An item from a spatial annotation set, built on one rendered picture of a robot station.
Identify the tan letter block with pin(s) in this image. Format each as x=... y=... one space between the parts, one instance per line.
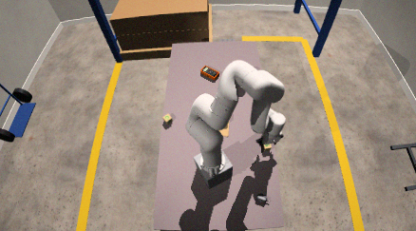
x=266 y=147
x=167 y=118

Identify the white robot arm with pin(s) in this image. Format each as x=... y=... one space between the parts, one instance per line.
x=216 y=115

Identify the tan square mat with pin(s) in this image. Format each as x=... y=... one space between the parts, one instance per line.
x=225 y=131

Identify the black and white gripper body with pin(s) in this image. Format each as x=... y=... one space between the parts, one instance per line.
x=270 y=140

